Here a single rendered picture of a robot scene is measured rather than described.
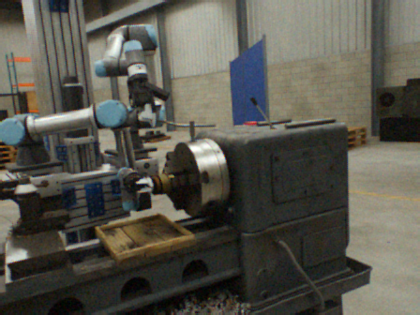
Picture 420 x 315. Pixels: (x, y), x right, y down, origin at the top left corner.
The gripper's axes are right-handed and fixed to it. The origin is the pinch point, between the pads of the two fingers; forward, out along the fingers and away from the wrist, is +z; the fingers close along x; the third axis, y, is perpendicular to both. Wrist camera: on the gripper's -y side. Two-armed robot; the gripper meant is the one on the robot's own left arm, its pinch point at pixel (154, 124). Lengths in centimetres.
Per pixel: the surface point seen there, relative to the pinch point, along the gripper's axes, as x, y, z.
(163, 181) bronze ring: -2.1, 0.7, 23.3
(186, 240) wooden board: 3.8, -0.9, 47.4
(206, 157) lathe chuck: 8.6, -14.9, 18.6
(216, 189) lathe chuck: 7.2, -16.4, 31.5
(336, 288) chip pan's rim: 3, -63, 82
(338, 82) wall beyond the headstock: -648, -848, -275
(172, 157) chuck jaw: -8.2, -8.0, 12.8
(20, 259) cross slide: 7, 54, 40
